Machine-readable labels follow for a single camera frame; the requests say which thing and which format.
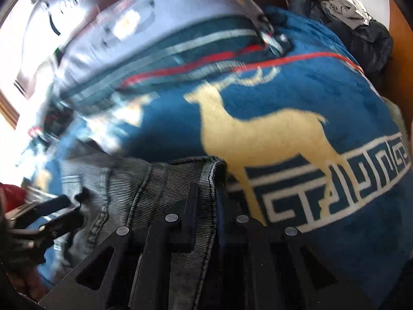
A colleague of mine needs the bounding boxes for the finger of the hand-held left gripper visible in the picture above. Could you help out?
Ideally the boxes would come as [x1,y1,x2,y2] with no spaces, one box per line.
[38,211,85,237]
[31,195,72,216]

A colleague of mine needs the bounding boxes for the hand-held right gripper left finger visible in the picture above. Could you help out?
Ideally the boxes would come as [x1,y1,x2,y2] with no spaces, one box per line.
[39,183,207,310]

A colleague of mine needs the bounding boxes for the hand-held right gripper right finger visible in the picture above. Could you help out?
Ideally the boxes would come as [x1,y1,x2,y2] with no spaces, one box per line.
[203,181,375,310]

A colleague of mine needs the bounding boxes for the grey corduroy pants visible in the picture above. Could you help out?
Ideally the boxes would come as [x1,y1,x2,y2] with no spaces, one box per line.
[55,139,228,310]

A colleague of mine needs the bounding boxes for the person's left hand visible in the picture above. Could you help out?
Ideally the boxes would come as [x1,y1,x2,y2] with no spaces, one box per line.
[12,261,46,301]

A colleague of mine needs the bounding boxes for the blue printed fleece blanket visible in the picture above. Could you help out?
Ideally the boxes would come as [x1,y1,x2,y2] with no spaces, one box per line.
[32,6,413,310]

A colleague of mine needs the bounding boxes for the grey flower print pillow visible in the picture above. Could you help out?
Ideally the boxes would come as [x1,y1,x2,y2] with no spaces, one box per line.
[19,0,269,104]

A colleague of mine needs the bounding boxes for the black puffer jacket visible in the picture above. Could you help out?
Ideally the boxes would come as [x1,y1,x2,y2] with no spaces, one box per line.
[288,0,395,79]

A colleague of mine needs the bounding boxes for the grey and white clothes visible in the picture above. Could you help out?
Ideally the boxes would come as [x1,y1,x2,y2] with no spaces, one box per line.
[317,0,374,29]

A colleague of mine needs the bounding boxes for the thin red cable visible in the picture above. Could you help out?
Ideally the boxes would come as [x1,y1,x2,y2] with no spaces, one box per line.
[119,51,366,88]

